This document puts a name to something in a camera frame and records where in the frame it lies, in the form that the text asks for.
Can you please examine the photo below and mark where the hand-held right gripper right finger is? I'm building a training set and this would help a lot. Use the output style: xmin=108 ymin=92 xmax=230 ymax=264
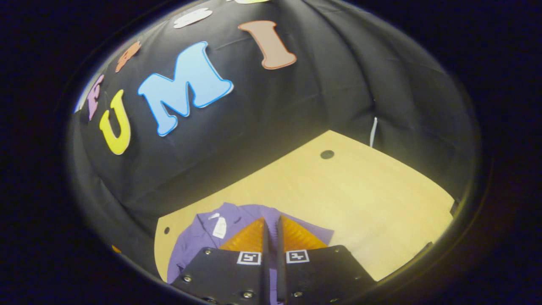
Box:
xmin=276 ymin=215 xmax=376 ymax=305

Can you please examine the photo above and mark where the black backdrop cloth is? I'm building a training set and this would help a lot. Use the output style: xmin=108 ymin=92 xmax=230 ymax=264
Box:
xmin=68 ymin=0 xmax=481 ymax=272

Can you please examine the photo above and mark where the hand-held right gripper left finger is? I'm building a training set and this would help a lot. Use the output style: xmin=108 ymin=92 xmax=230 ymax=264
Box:
xmin=171 ymin=217 xmax=271 ymax=305

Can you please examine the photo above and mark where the purple knit cardigan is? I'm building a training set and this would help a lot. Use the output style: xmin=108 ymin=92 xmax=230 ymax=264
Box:
xmin=166 ymin=202 xmax=335 ymax=305

